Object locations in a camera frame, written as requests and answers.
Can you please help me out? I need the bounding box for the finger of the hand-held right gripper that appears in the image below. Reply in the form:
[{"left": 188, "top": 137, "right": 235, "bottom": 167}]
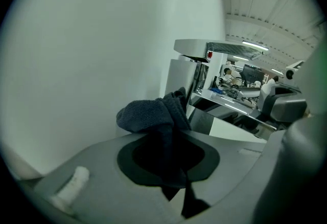
[{"left": 261, "top": 86, "right": 308, "bottom": 123}]

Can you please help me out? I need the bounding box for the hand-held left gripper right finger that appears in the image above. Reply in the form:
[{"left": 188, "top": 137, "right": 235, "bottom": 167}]
[{"left": 181, "top": 130, "right": 267, "bottom": 218}]

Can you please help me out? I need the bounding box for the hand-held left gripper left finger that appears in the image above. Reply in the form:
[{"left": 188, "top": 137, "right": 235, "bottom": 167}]
[{"left": 33, "top": 132, "right": 179, "bottom": 224}]

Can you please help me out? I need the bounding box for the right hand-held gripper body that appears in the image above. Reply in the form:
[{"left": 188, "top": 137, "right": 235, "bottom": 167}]
[{"left": 285, "top": 60, "right": 306, "bottom": 85}]

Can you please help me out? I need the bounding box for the dark blue cloth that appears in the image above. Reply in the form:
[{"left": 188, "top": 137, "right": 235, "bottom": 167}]
[{"left": 116, "top": 86, "right": 192, "bottom": 202}]

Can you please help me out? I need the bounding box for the chrome faucet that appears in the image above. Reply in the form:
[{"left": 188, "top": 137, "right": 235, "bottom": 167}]
[{"left": 163, "top": 38, "right": 278, "bottom": 142}]

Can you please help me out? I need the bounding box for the dark computer monitor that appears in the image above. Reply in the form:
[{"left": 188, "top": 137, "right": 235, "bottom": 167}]
[{"left": 242, "top": 64, "right": 264, "bottom": 85}]

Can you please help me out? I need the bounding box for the ceiling tube light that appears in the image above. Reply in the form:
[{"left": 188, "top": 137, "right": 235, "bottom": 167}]
[{"left": 242, "top": 40, "right": 269, "bottom": 51}]

